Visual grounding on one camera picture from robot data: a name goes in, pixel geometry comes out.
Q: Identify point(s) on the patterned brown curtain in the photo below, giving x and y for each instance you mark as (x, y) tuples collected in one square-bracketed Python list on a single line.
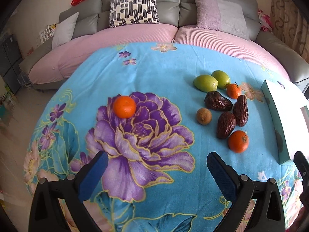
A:
[(290, 26)]

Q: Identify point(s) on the dark cabinet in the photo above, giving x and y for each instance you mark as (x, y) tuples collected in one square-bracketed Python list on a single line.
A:
[(10, 59)]

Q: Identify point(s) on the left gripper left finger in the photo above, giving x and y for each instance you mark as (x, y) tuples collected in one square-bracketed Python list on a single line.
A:
[(46, 213)]

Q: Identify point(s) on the pink red cloth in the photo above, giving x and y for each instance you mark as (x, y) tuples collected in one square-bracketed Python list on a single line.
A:
[(265, 22)]

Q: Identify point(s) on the teal white box tray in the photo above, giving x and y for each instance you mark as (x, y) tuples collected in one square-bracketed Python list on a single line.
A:
[(289, 111)]

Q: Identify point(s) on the purple grey cushion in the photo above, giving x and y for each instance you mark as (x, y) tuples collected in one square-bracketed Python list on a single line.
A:
[(222, 16)]

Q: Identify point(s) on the light grey cushion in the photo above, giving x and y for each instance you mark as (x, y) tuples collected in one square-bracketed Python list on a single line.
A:
[(64, 31)]

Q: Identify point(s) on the dark red date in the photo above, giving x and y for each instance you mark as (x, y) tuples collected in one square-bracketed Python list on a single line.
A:
[(225, 125), (240, 111), (215, 101)]

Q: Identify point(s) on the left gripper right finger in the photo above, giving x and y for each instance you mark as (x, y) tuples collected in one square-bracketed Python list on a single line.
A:
[(268, 213)]

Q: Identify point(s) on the mandarin with stem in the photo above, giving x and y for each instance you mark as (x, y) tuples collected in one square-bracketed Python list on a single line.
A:
[(238, 141)]

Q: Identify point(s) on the small brown longan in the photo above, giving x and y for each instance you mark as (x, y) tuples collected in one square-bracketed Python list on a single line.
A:
[(204, 116)]

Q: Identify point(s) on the black white patterned cushion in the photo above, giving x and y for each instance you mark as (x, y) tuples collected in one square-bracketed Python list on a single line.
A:
[(132, 12)]

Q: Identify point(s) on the large orange mandarin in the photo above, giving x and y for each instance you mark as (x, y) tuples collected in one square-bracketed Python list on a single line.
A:
[(124, 107)]

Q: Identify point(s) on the green jujube back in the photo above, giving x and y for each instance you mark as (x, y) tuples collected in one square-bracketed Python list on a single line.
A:
[(222, 78)]

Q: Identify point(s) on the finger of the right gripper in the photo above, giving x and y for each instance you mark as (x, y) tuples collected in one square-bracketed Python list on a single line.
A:
[(302, 165)]

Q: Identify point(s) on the blue floral blanket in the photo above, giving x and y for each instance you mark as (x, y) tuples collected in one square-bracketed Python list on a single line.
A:
[(156, 178)]

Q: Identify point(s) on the green jujube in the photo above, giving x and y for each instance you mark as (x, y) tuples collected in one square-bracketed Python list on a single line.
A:
[(205, 83), (222, 78)]

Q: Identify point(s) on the grey sofa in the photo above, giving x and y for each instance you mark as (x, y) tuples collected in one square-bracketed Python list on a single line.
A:
[(94, 16)]

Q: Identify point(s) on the pink sofa cover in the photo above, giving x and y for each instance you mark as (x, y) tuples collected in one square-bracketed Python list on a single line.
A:
[(46, 65)]

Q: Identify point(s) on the small mandarin by jujubes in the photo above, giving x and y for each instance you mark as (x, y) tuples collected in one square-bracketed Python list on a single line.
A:
[(233, 91)]

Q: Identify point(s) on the green jujube front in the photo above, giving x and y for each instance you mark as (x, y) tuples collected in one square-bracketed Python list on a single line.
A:
[(205, 83)]

